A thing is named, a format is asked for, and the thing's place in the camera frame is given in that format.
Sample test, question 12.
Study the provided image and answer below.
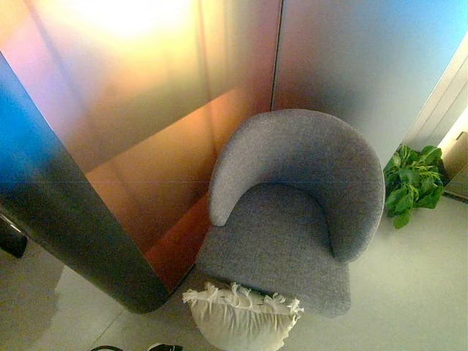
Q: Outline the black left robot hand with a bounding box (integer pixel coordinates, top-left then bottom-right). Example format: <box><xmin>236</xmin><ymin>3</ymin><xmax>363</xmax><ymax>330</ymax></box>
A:
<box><xmin>144</xmin><ymin>342</ymin><xmax>184</xmax><ymax>351</ymax></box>

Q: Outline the white fringed pillow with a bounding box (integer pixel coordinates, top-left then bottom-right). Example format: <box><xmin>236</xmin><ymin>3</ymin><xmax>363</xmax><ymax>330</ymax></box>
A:
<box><xmin>181</xmin><ymin>281</ymin><xmax>306</xmax><ymax>351</ymax></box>

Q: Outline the gray fabric tub armchair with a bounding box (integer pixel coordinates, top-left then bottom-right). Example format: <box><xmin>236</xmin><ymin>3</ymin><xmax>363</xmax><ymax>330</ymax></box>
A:
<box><xmin>197</xmin><ymin>109</ymin><xmax>387</xmax><ymax>315</ymax></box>

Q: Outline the black furniture base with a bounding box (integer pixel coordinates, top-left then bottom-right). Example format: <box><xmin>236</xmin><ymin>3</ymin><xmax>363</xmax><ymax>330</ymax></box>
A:
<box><xmin>0</xmin><ymin>214</ymin><xmax>31</xmax><ymax>260</ymax></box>

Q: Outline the green leafy potted plant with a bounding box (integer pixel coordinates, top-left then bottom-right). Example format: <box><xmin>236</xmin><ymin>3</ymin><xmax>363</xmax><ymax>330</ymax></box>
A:
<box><xmin>382</xmin><ymin>145</ymin><xmax>449</xmax><ymax>230</ymax></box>

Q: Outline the brown cardboard box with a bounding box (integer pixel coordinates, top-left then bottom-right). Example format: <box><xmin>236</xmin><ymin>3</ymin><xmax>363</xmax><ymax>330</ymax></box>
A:
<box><xmin>440</xmin><ymin>137</ymin><xmax>468</xmax><ymax>203</ymax></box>

